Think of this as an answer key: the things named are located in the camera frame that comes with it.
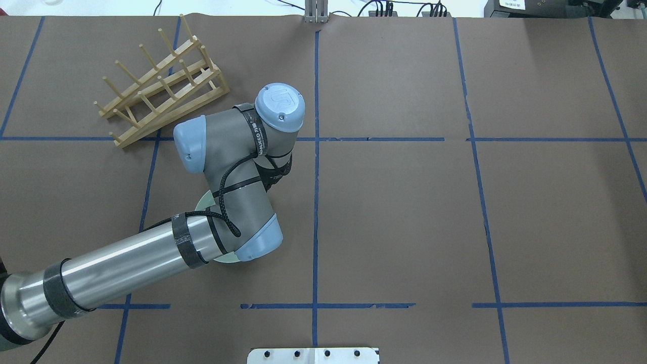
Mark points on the black usb hub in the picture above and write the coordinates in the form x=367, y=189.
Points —
x=379, y=9
x=433, y=10

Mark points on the black computer box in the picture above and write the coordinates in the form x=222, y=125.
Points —
x=549, y=9

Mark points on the black usb hub right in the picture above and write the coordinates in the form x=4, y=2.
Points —
x=433, y=10

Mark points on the black usb hub left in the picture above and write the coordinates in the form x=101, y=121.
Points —
x=379, y=9

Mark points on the wooden dish rack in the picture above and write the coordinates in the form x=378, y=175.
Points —
x=175, y=86

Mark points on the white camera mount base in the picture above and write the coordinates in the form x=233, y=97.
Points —
x=315, y=355

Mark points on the pale green plate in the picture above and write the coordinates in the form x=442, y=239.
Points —
x=206, y=201

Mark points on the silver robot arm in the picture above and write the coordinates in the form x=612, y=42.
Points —
x=241, y=152

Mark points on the grey aluminium frame post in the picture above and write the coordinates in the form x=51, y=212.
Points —
x=316, y=11

